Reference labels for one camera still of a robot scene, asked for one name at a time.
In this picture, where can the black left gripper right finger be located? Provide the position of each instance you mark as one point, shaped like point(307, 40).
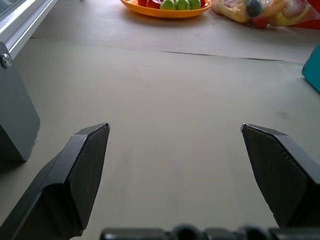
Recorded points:
point(282, 175)

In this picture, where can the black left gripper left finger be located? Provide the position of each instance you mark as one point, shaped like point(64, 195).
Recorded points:
point(57, 180)

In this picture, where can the teal box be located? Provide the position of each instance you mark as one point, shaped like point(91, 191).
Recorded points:
point(313, 72)

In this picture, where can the clear bag of toy produce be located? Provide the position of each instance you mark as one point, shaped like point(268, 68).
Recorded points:
point(282, 15)

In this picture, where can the dark blue toy plum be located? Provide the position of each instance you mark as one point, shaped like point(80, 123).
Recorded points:
point(253, 7)

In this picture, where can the green toy apple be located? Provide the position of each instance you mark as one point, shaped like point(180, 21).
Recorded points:
point(167, 5)
point(182, 5)
point(195, 3)

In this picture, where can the orange plate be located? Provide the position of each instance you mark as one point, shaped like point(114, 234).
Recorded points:
point(172, 13)

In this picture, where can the red toy fruit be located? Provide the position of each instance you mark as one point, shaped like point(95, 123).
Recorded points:
point(153, 3)
point(142, 2)

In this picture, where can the grey metal bracket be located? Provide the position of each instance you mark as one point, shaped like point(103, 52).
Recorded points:
point(15, 112)

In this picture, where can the silver bracket screw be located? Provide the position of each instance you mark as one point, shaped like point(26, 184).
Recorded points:
point(6, 60)

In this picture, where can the aluminium frame rail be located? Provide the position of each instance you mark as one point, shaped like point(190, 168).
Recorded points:
point(22, 22)

